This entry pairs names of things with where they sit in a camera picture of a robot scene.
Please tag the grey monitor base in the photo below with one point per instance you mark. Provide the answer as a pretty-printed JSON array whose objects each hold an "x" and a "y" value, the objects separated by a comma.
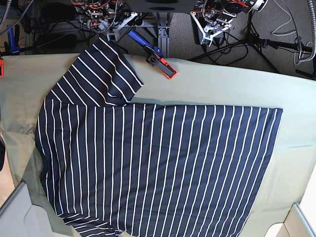
[{"x": 178, "y": 6}]

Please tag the grey bin bottom left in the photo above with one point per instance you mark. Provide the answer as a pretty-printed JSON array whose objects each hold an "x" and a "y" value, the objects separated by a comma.
[{"x": 20, "y": 218}]

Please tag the blue clamp at left edge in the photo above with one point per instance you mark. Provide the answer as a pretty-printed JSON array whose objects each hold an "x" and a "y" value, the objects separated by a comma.
[{"x": 12, "y": 46}]

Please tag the blue orange bar clamp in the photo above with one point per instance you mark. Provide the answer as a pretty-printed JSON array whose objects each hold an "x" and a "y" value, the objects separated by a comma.
[{"x": 155, "y": 57}]

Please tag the black tripod stand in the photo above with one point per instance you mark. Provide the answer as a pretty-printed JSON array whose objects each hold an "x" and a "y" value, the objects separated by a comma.
[{"x": 302, "y": 53}]

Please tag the navy white striped T-shirt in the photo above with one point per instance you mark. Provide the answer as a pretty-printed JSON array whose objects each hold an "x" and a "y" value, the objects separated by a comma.
[{"x": 111, "y": 166}]

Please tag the grey bin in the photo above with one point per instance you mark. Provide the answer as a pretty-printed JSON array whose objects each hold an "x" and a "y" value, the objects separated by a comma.
[
  {"x": 20, "y": 218},
  {"x": 295, "y": 225}
]

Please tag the grey bin bottom right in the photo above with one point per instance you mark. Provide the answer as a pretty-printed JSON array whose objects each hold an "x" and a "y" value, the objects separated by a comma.
[{"x": 295, "y": 225}]

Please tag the aluminium frame post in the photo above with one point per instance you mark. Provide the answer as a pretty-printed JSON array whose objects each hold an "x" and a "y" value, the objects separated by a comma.
[{"x": 163, "y": 20}]

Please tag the light green table cloth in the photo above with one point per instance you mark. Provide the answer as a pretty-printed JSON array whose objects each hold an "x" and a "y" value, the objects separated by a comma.
[{"x": 289, "y": 179}]

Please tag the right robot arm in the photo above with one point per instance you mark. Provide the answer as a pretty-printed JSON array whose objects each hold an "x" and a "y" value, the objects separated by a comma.
[{"x": 105, "y": 17}]

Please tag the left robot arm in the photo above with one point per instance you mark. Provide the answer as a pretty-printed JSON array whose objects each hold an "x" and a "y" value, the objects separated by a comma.
[{"x": 211, "y": 18}]

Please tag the orange clamp jaw left edge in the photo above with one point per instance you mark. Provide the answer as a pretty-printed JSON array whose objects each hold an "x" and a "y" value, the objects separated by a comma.
[{"x": 1, "y": 68}]

